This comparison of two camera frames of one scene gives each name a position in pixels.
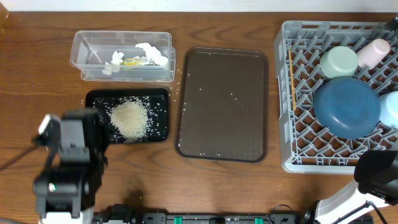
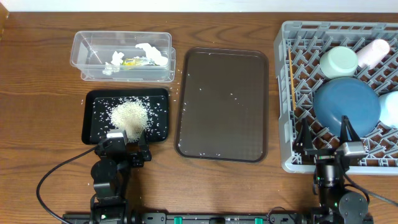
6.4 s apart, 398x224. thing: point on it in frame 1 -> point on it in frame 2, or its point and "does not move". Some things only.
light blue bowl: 388,108 does not move
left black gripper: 102,135 -> 143,155
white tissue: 154,52 does not move
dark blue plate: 346,107 does not move
